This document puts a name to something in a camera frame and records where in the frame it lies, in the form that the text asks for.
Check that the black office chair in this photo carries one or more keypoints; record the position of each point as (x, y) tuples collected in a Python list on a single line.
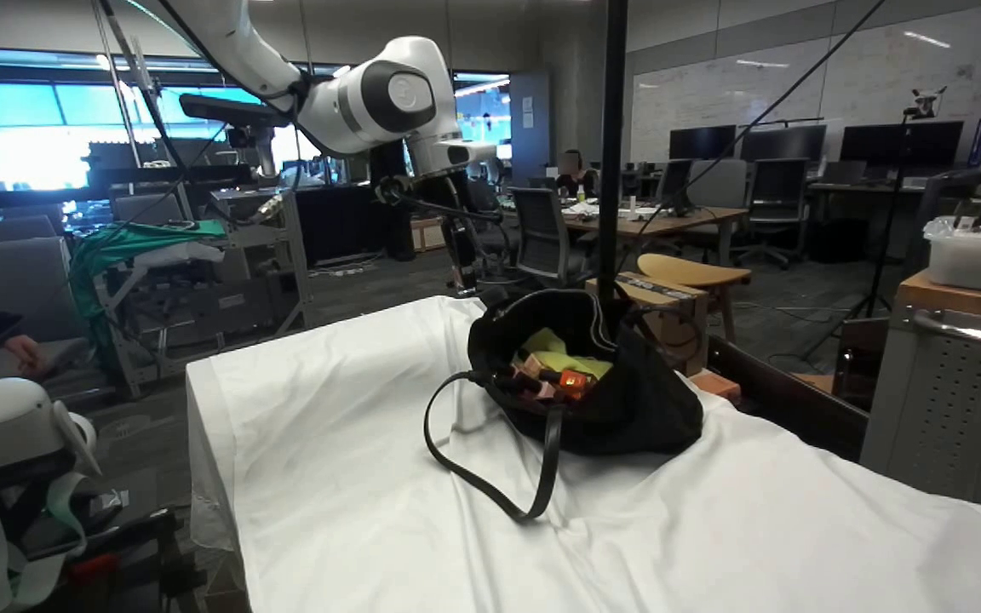
[(779, 190)]

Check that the cardboard box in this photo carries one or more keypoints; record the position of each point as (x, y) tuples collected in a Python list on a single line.
[(427, 232)]

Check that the grey mesh office chair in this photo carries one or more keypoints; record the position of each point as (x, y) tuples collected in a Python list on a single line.
[(538, 226)]

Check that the grey cabinet with wooden top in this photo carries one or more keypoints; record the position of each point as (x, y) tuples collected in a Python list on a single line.
[(928, 396)]

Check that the white tablecloth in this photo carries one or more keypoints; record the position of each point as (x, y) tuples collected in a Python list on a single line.
[(684, 532)]

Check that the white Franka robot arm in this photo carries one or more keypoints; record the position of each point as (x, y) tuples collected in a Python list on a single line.
[(357, 103)]

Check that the round wooden stool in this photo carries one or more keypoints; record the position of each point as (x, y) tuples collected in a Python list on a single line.
[(689, 274)]

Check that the grey padded chair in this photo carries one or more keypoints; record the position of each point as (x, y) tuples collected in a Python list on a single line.
[(14, 282)]

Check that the black tripod stand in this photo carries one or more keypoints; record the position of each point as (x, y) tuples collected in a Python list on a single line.
[(921, 105)]

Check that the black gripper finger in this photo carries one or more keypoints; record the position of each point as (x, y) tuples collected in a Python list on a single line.
[(494, 274), (470, 266)]

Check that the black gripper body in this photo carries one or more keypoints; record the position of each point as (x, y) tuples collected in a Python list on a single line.
[(457, 208)]

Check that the long wooden desk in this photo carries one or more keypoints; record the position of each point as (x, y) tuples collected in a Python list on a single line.
[(672, 218)]

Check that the seated person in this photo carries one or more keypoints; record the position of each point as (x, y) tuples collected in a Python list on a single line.
[(573, 174)]

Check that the small black computer monitor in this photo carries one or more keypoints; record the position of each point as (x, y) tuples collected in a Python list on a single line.
[(703, 144)]

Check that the wide black computer monitor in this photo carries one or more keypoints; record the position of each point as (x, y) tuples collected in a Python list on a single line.
[(901, 146)]

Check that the black vertical pole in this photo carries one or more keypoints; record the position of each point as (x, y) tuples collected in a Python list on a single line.
[(612, 138)]

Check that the yellow cloth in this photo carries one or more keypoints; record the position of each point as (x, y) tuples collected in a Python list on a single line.
[(561, 356)]

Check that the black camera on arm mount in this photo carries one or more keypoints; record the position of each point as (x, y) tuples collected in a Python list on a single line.
[(219, 105)]

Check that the peach nail polish bottle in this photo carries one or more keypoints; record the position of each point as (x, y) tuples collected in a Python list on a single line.
[(530, 365)]

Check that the white plastic container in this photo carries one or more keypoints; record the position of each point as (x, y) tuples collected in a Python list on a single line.
[(970, 257)]

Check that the black screen on cart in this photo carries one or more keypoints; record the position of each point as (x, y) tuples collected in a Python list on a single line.
[(339, 226)]

